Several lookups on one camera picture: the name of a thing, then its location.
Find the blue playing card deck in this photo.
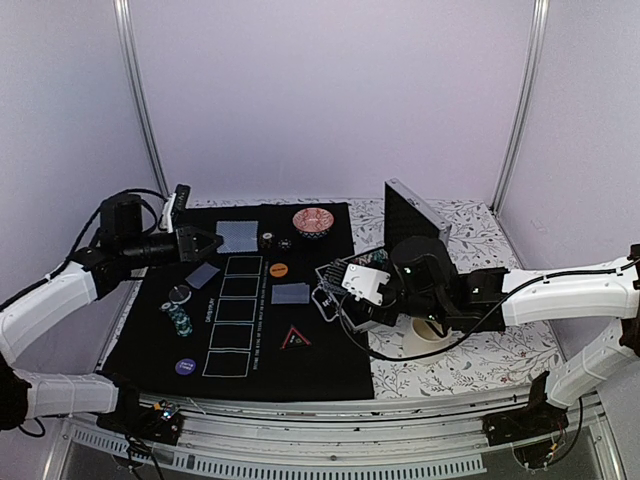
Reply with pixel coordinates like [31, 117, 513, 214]
[319, 259, 349, 295]

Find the dealt blue card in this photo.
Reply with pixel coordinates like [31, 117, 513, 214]
[271, 283, 311, 305]
[185, 262, 220, 290]

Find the clear acrylic dealer button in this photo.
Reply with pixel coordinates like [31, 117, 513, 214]
[168, 285, 192, 305]

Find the red triangular all-in marker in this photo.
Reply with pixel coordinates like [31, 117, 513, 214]
[280, 326, 312, 350]

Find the orange big blind button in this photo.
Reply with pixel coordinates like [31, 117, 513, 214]
[269, 263, 289, 278]

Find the black poker chip stack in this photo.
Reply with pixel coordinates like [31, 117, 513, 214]
[278, 238, 292, 251]

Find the green blue poker chip stack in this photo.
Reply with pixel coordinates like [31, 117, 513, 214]
[160, 302, 193, 337]

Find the purple small blind button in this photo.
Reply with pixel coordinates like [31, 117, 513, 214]
[174, 358, 197, 376]

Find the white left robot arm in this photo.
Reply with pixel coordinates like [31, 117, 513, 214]
[1, 184, 223, 434]

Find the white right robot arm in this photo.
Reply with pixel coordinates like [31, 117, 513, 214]
[318, 236, 639, 436]

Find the red white poker chip stack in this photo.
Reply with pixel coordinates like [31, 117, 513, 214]
[352, 249, 388, 270]

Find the white ceramic mug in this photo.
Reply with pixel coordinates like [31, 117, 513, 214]
[402, 317, 453, 365]

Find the black poker table mat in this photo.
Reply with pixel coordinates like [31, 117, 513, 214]
[102, 201, 376, 402]

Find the red patterned ceramic bowl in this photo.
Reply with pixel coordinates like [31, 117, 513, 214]
[292, 207, 335, 240]

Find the floral white tablecloth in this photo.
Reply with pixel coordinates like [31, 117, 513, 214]
[179, 199, 561, 402]

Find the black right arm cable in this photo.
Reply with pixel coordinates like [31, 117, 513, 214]
[337, 269, 640, 362]

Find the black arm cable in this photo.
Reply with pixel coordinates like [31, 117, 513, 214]
[0, 188, 169, 311]
[337, 269, 640, 362]

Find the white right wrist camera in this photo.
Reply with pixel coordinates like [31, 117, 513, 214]
[341, 263, 391, 306]

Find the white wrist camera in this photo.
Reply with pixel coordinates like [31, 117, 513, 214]
[159, 184, 191, 233]
[341, 263, 391, 306]

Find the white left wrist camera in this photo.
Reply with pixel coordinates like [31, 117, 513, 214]
[159, 184, 191, 233]

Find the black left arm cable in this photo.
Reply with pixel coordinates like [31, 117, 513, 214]
[0, 188, 169, 311]

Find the aluminium front rail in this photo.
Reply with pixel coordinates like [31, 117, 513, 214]
[43, 387, 631, 479]

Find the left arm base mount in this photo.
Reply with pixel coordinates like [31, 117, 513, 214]
[96, 387, 184, 446]

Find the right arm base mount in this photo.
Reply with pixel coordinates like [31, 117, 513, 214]
[482, 372, 569, 470]

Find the left aluminium frame post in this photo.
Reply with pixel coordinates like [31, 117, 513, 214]
[113, 0, 169, 196]

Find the aluminium frame post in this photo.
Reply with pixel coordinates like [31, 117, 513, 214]
[113, 0, 169, 196]
[490, 0, 550, 217]

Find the right aluminium frame post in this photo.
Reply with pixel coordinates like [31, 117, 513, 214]
[490, 0, 550, 217]

